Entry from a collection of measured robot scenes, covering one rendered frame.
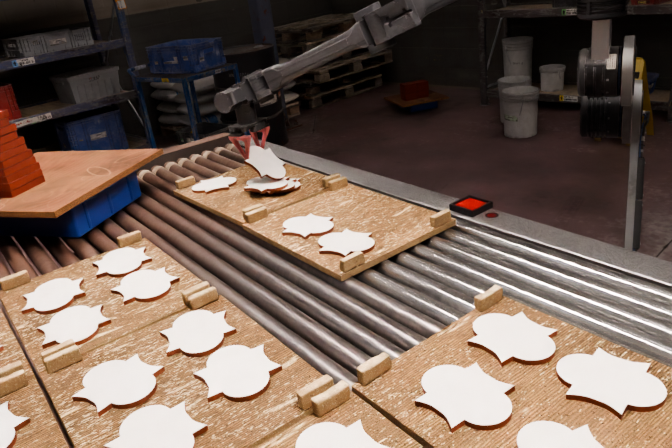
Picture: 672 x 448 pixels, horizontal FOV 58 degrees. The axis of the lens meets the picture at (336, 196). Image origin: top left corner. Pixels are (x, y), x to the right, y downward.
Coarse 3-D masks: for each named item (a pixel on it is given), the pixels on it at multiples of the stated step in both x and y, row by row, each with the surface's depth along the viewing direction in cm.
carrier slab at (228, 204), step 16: (224, 176) 194; (240, 176) 192; (256, 176) 190; (288, 176) 186; (304, 176) 184; (320, 176) 183; (176, 192) 186; (192, 192) 183; (224, 192) 180; (240, 192) 178; (256, 192) 176; (304, 192) 172; (320, 192) 172; (208, 208) 171; (224, 208) 168; (240, 208) 166; (272, 208) 163; (240, 224) 158
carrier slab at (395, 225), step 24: (336, 192) 169; (360, 192) 167; (288, 216) 157; (336, 216) 153; (360, 216) 151; (384, 216) 150; (408, 216) 148; (264, 240) 148; (288, 240) 143; (312, 240) 142; (384, 240) 137; (408, 240) 136; (312, 264) 133; (336, 264) 129; (360, 264) 128
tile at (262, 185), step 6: (252, 180) 178; (258, 180) 177; (264, 180) 176; (270, 180) 176; (276, 180) 175; (282, 180) 174; (288, 180) 177; (252, 186) 173; (258, 186) 172; (264, 186) 172; (270, 186) 171; (276, 186) 170; (282, 186) 170; (264, 192) 170
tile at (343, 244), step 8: (344, 232) 141; (352, 232) 141; (320, 240) 139; (328, 240) 138; (336, 240) 138; (344, 240) 137; (352, 240) 137; (360, 240) 136; (368, 240) 136; (328, 248) 135; (336, 248) 134; (344, 248) 134; (352, 248) 133; (360, 248) 133; (368, 248) 132; (344, 256) 131
